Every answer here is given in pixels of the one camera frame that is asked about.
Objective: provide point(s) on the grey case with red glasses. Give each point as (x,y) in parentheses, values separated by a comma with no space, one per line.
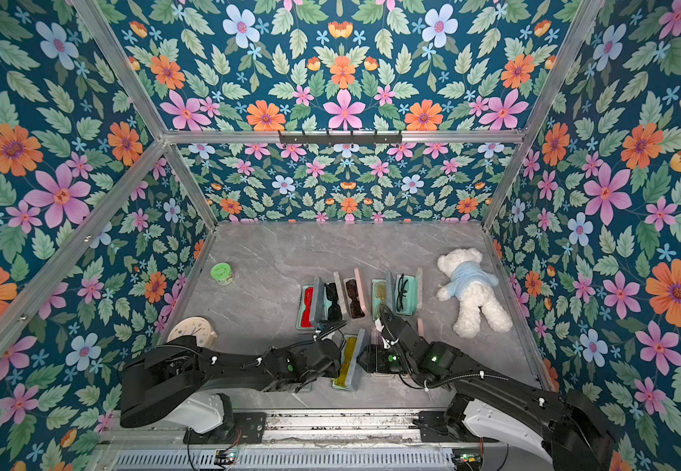
(317,285)

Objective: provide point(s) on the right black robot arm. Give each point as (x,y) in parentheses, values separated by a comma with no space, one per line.
(567,430)

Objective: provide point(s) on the white teddy bear blue shirt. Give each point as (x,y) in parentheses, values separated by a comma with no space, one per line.
(474,289)

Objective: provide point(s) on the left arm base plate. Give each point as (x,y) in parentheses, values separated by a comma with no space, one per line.
(242,428)

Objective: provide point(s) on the yellow sunglasses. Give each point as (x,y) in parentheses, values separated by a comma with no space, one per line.
(347,356)

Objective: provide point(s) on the green case with black glasses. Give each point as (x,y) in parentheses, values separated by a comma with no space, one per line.
(408,293)

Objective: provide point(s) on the grey case with yellow glasses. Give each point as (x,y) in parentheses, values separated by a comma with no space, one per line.
(350,372)

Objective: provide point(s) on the green case with olive glasses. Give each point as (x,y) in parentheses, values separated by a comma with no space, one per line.
(382,295)

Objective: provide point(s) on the grey case with black glasses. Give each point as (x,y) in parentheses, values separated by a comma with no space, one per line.
(332,303)

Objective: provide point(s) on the aluminium front rail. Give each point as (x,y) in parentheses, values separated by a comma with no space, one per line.
(386,426)

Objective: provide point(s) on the cream analog clock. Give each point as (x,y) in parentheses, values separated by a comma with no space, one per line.
(199,327)

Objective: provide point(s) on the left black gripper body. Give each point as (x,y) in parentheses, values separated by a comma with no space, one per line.
(331,371)

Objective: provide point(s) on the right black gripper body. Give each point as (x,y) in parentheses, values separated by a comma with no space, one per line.
(402,335)

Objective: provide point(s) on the pink case with brown glasses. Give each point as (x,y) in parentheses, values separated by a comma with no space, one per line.
(353,299)

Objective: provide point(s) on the green lidded small jar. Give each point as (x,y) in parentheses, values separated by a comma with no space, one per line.
(222,273)

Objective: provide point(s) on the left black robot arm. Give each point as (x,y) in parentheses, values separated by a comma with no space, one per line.
(161,379)

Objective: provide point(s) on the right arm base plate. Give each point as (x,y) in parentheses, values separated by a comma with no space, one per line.
(438,427)

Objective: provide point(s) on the black hook rack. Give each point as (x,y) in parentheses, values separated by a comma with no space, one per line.
(330,138)

